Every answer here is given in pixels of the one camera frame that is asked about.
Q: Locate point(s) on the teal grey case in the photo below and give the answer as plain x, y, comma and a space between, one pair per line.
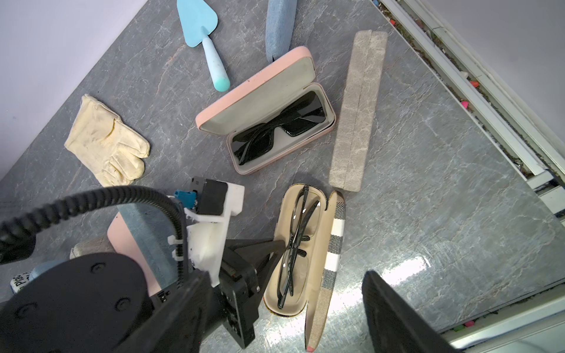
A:
150, 229

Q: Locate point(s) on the case with white sunglasses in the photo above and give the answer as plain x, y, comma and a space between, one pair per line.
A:
44, 267

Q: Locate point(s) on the pink glasses case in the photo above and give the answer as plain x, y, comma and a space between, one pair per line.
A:
123, 242

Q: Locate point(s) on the teal small trowel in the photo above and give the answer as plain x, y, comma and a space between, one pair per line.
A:
198, 20

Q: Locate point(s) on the black rimmed eyeglasses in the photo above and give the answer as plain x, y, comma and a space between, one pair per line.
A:
303, 227

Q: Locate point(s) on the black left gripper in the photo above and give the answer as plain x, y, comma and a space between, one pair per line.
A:
246, 269

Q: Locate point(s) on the beige case black glasses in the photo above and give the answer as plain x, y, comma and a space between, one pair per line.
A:
315, 276

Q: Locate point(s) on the beige case brown sunglasses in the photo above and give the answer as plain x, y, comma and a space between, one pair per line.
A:
19, 281

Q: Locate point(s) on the grey case red glasses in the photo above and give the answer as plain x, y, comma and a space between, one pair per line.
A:
358, 110

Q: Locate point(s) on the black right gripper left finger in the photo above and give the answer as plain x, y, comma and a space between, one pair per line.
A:
179, 325

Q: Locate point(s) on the beige fabric glove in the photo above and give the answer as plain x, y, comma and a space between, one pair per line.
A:
112, 151

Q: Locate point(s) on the green glasses case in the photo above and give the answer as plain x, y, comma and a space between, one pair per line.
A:
92, 246

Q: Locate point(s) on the blue brown glasses case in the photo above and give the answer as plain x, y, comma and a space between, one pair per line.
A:
280, 20

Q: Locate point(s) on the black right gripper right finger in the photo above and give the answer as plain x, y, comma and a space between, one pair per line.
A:
394, 326

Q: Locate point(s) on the aluminium mounting rail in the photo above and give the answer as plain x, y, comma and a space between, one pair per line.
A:
508, 120

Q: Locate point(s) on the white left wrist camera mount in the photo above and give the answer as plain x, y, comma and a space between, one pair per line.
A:
207, 206

